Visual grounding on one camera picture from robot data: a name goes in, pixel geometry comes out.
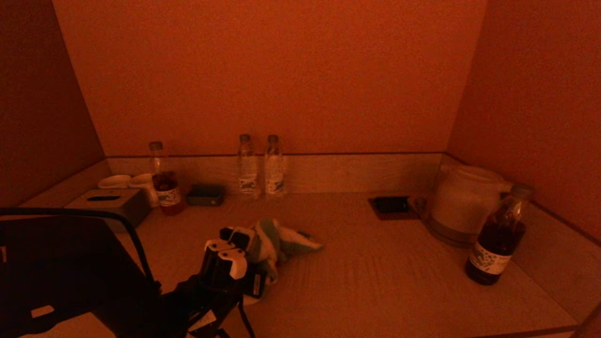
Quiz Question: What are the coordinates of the green white striped towel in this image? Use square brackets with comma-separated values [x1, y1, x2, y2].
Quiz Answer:
[244, 218, 324, 284]

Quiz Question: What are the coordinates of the clear water bottle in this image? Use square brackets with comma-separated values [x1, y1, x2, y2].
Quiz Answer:
[237, 134, 259, 199]
[264, 135, 285, 197]

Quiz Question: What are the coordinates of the small half-full tea bottle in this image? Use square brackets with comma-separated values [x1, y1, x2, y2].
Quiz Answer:
[149, 141, 186, 216]

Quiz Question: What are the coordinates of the white cup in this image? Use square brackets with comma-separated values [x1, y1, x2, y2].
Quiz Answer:
[129, 173, 160, 208]
[98, 175, 132, 190]

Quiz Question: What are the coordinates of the black recessed power socket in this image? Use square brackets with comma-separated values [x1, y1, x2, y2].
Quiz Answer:
[368, 196, 418, 220]

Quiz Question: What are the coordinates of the grey tissue box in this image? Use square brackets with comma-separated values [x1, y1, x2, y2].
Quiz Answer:
[64, 189, 151, 233]

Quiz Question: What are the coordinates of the white electric kettle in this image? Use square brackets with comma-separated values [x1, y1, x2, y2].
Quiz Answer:
[423, 164, 512, 248]

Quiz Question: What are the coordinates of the large dark tea bottle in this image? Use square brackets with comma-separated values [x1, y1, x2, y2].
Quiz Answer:
[464, 184, 533, 285]

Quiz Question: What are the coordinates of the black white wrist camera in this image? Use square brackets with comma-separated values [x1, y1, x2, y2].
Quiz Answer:
[200, 238, 248, 291]

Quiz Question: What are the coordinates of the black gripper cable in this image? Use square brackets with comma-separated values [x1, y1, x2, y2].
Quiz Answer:
[236, 296, 257, 338]

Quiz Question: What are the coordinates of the thin black arm hose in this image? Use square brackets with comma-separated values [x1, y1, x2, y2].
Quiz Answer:
[0, 208, 160, 287]

